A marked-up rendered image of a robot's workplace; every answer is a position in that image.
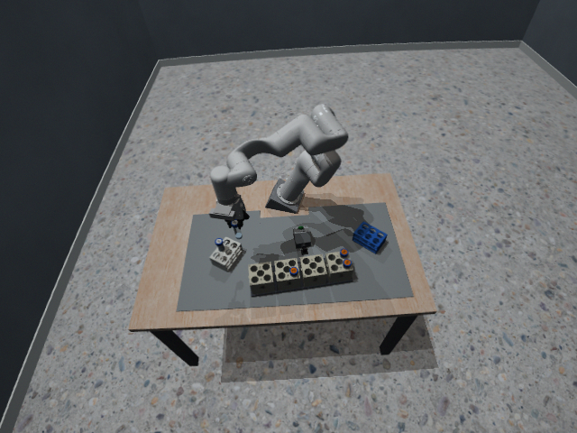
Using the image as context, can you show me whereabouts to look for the white tube rack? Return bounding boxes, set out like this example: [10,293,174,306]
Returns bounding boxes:
[210,238,243,272]

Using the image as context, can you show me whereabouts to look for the blue tube rack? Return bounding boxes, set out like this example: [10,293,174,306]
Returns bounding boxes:
[353,222,387,254]

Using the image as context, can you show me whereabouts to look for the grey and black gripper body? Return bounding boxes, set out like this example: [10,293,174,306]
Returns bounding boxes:
[232,198,246,219]

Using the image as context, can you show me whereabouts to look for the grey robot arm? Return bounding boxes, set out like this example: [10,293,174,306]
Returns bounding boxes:
[209,105,348,221]

